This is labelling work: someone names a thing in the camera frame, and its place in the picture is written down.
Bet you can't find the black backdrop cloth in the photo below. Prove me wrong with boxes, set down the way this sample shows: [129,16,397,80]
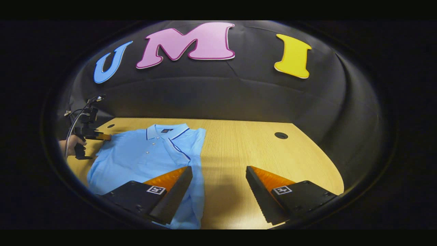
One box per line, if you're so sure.
[55,20,383,192]

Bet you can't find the light blue T-shirt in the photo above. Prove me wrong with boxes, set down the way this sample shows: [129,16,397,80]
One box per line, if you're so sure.
[87,123,207,229]

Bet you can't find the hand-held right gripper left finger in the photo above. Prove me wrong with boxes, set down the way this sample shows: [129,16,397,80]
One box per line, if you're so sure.
[97,166,193,225]

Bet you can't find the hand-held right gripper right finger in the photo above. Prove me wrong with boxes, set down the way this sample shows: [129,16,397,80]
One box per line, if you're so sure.
[245,166,338,226]

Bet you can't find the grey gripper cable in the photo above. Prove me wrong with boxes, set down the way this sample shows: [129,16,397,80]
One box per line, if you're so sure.
[64,97,103,158]

